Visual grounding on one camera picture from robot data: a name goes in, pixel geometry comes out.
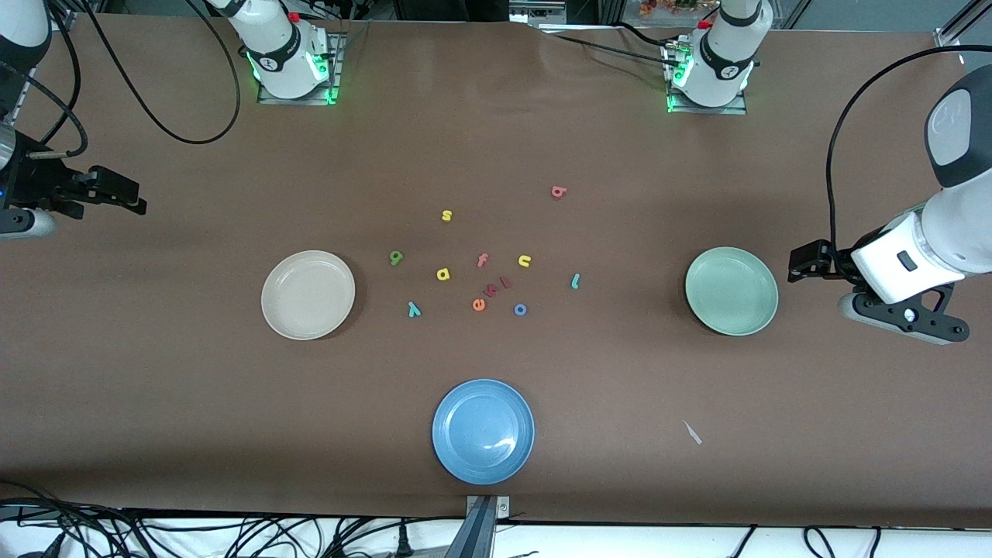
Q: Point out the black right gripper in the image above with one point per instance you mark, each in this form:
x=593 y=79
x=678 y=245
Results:
x=35 y=184

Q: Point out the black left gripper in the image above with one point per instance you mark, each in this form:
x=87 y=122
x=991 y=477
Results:
x=837 y=259

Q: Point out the pale green plate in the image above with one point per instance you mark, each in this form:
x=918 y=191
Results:
x=731 y=302

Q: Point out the small white paper scrap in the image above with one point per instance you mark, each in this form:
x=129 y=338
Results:
x=692 y=432

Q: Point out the brown table cover sheet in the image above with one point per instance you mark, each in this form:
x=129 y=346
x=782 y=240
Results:
x=155 y=403

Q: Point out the beige brown plate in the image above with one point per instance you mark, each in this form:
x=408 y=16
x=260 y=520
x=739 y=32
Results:
x=308 y=295

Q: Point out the orange artificial flowers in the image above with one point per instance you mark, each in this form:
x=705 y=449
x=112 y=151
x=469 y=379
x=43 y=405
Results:
x=659 y=8

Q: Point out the blue plate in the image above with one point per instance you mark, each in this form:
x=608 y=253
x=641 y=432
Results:
x=483 y=431

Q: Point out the grey white box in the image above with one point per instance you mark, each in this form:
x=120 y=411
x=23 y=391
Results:
x=535 y=12

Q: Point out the black power plug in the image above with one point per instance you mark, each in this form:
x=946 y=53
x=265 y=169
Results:
x=403 y=542

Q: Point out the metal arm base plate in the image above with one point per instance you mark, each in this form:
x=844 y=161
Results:
x=709 y=111
x=298 y=101

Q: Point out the aluminium frame rail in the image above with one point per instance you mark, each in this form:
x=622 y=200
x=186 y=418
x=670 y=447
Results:
x=947 y=39

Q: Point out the metal camera stand bracket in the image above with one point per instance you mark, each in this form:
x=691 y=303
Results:
x=477 y=535

